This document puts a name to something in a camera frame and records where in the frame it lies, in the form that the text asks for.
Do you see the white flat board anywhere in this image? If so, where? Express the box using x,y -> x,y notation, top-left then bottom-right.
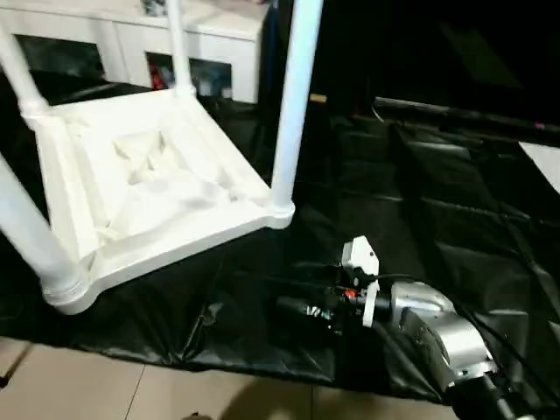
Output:
519,140 -> 560,195

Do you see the black mat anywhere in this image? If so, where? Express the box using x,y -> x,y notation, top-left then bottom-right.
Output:
0,74 -> 560,403

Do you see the white plastic table top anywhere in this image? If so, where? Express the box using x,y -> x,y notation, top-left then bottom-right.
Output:
31,86 -> 297,316

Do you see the dark glass bowl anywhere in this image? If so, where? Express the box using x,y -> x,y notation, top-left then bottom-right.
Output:
140,0 -> 174,17

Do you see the large black furniture piece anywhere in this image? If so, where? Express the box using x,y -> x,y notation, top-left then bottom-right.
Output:
258,0 -> 560,119

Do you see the white cabinet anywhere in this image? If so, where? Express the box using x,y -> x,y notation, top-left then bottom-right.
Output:
0,0 -> 263,104

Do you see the white plastic table leg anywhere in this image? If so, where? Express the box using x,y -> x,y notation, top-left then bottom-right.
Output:
166,0 -> 195,95
0,157 -> 88,303
0,17 -> 49,119
267,0 -> 325,220

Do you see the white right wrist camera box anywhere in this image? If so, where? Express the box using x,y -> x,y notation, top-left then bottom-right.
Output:
339,236 -> 381,329

